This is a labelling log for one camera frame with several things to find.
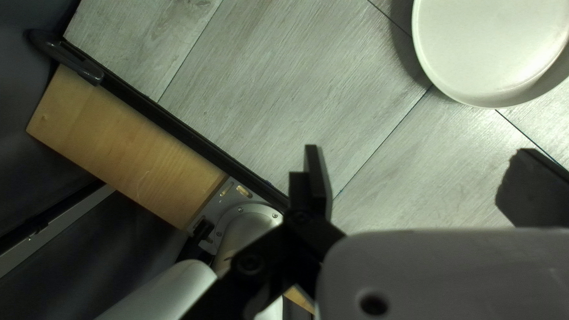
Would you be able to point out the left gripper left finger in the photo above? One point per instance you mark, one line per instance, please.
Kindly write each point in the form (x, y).
(284, 253)

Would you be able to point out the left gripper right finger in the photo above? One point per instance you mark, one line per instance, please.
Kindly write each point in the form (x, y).
(538, 195)

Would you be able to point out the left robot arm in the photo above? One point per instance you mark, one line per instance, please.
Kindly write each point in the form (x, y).
(240, 235)

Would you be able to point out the pale plate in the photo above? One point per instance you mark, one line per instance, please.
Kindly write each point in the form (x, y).
(489, 49)

